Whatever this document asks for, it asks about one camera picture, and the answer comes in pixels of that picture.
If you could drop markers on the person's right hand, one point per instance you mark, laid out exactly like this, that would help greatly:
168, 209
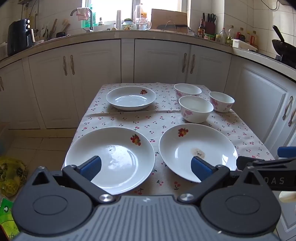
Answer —
288, 197

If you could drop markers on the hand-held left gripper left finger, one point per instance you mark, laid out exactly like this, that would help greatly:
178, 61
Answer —
91, 166

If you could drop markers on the black wok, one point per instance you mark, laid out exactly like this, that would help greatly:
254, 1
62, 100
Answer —
283, 47

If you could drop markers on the clear bottle red cap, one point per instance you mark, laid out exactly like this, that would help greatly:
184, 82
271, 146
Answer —
222, 36

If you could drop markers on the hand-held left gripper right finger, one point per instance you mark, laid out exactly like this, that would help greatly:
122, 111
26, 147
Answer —
201, 168

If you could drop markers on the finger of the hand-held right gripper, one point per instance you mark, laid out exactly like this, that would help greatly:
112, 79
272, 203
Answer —
245, 161
288, 151

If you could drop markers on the wooden cutting board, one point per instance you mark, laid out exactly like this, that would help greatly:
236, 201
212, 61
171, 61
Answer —
168, 17

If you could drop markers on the yellow plastic bag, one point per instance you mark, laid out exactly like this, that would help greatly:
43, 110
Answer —
11, 176

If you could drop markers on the metal kitchen faucet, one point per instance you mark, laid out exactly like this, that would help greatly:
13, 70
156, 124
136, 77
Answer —
91, 23

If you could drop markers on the stack of white cups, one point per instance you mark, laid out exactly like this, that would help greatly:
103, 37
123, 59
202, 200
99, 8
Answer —
118, 19

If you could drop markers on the cherry print tablecloth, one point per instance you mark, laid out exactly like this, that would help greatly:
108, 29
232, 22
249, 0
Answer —
138, 120

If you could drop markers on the pink dish cloth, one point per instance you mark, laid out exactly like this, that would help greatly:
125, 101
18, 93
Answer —
82, 13

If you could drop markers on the cooking oil bottle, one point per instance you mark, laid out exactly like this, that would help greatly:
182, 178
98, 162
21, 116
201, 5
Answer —
241, 34
230, 34
254, 38

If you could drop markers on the glass jar floral label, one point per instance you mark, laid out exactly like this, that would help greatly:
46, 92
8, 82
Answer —
128, 25

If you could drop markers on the cluster of kitchen utensils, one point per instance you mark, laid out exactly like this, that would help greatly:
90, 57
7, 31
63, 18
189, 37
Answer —
60, 34

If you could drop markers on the kitchen window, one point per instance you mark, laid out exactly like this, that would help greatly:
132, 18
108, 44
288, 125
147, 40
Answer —
104, 9

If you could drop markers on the black knife block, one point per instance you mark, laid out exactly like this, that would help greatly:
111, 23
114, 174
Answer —
210, 27

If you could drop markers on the green dish soap bottle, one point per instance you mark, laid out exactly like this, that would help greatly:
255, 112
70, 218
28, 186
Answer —
86, 23

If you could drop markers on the black air fryer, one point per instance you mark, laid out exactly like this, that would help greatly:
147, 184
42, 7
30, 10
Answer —
18, 37

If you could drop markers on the clear glass mug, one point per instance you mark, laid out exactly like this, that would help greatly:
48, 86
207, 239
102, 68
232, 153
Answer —
143, 24

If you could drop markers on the white plastic tray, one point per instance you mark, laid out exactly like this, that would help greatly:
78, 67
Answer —
242, 44

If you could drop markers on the plastic juice bottle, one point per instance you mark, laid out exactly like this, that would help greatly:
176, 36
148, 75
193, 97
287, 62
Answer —
140, 10

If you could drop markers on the white plate with fruit print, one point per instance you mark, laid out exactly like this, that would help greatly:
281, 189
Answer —
129, 99
120, 141
196, 139

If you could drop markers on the white bowl pink flower print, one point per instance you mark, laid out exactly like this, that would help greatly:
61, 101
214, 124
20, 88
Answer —
221, 102
187, 89
196, 109

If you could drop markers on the green packet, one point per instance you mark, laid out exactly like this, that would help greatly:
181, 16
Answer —
7, 215

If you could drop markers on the white kitchen cabinet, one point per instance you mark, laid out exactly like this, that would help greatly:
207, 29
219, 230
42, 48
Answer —
150, 60

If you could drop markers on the dark sauce bottle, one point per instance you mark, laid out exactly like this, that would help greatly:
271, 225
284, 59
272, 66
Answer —
201, 30

